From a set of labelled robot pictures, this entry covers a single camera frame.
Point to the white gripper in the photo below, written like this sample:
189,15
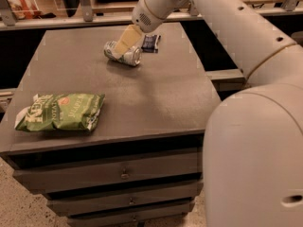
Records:
142,16

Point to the silver green 7up can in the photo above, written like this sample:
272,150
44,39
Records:
132,57

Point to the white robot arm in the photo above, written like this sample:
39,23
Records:
253,144

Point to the dark blue snack packet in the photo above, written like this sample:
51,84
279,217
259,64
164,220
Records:
150,43

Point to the grey drawer cabinet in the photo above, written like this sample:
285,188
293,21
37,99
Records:
161,104

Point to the green chip bag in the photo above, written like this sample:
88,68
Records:
64,112

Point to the red white bag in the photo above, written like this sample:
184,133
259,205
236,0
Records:
25,9

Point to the grey metal railing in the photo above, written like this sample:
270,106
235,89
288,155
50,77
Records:
55,12

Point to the top grey drawer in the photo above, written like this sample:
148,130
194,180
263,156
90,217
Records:
52,179

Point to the grey drawer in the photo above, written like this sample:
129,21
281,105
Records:
52,179
132,214
126,198

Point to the middle grey drawer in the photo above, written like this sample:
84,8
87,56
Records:
126,198

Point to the bottom grey drawer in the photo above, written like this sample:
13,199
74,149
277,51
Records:
132,214

